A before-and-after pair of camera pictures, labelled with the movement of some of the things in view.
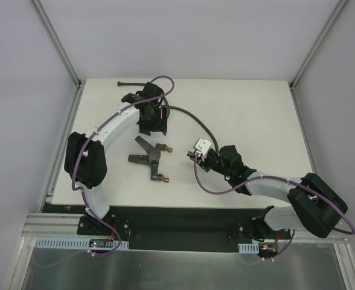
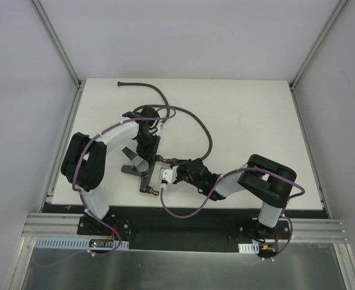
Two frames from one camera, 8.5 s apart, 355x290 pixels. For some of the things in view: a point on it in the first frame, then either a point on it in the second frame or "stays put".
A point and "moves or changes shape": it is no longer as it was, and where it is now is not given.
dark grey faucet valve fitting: x=152 y=159 moves or changes shape
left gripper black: x=154 y=128 to x=150 y=163
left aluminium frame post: x=81 y=84 stays put
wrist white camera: x=202 y=145 to x=170 y=175
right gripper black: x=199 y=158 to x=181 y=171
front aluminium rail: x=50 y=225 stays put
